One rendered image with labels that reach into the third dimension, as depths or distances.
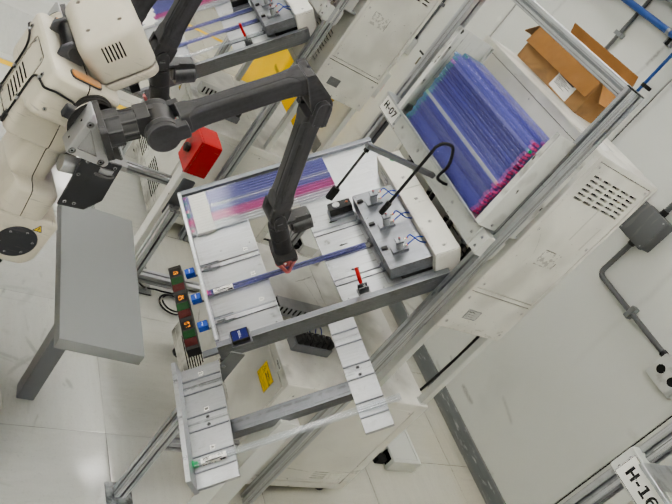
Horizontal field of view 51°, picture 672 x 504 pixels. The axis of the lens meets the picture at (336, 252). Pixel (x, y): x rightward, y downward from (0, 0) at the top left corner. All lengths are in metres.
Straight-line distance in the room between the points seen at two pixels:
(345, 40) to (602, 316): 1.72
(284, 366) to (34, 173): 0.97
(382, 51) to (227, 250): 1.43
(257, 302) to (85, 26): 0.90
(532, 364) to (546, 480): 0.55
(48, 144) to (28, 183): 0.12
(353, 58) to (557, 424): 1.94
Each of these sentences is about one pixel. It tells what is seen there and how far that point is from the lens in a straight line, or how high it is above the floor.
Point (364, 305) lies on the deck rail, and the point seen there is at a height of 1.00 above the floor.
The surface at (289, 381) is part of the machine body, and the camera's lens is 2.27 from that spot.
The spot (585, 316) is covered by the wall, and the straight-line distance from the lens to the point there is 3.54.
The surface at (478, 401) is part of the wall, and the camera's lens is 3.83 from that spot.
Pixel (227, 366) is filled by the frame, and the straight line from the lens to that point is 2.03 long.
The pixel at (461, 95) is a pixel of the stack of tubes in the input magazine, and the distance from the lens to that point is 2.22.
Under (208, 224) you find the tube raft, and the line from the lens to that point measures 2.36.
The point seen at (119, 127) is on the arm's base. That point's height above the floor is 1.22.
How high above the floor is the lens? 1.97
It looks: 26 degrees down
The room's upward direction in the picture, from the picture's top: 40 degrees clockwise
